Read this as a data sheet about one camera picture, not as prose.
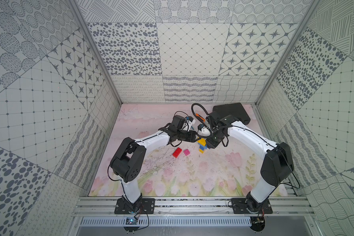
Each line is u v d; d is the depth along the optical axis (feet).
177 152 3.04
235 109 3.65
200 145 2.89
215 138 2.39
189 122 2.70
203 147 2.84
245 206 2.40
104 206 2.48
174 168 2.88
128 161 1.56
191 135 2.56
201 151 3.04
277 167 1.51
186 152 3.04
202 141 2.81
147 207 2.40
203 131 2.60
